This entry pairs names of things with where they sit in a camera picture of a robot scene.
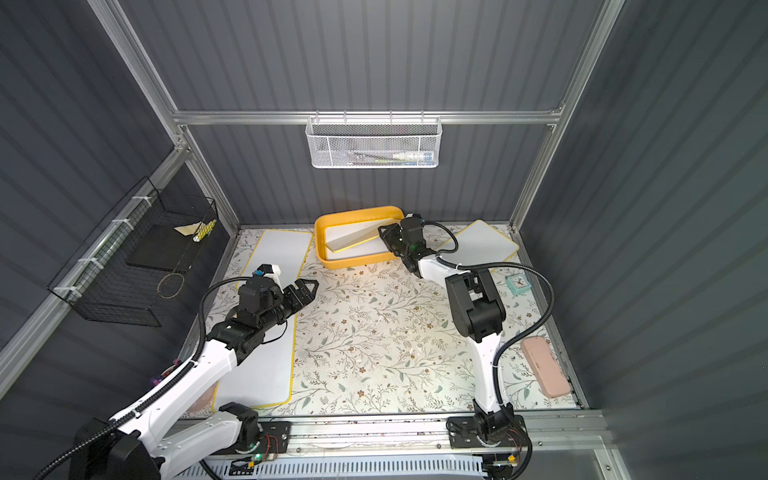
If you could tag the pink pencil case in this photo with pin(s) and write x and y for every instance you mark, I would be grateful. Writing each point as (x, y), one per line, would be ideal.
(545, 367)

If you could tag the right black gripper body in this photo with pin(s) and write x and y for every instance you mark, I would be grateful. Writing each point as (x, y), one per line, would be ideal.
(393, 238)

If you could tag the white wire mesh basket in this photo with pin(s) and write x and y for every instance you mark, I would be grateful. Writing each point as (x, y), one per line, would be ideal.
(370, 144)

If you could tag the yellow plastic storage box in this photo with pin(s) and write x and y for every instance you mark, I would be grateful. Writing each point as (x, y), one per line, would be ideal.
(334, 225)

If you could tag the black wire basket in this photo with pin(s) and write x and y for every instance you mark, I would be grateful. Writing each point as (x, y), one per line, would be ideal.
(142, 269)

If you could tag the whiteboard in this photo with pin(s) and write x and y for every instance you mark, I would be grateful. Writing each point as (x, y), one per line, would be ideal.
(479, 243)
(358, 236)
(285, 249)
(371, 248)
(265, 378)

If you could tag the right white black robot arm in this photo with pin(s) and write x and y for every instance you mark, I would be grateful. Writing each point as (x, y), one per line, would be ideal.
(476, 308)

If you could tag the small teal clock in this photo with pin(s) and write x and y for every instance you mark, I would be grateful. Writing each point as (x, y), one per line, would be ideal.
(518, 284)

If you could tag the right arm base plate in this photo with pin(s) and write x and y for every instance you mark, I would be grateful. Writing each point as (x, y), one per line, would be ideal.
(467, 432)

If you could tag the pink pen cup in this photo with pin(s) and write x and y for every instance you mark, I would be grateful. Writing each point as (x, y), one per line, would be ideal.
(201, 399)

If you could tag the floral table mat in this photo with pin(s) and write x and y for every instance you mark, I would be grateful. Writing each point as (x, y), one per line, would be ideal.
(377, 340)

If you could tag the white marker in basket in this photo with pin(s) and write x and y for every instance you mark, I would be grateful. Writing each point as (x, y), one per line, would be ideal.
(414, 157)

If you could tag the yellow sticky note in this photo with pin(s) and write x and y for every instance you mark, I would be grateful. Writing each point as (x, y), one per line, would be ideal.
(188, 230)

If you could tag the black pad in basket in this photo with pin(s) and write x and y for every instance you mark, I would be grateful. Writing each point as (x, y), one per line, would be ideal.
(164, 249)

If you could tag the aluminium rail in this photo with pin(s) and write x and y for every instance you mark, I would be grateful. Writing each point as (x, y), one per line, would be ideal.
(428, 433)

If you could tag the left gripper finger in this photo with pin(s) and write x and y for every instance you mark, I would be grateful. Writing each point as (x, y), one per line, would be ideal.
(306, 291)
(295, 296)

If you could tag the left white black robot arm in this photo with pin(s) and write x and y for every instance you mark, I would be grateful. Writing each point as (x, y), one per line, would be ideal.
(136, 442)

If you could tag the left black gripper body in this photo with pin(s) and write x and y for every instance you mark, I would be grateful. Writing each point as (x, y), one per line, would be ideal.
(289, 296)

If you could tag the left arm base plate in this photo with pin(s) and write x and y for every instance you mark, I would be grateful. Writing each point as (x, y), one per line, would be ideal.
(263, 438)

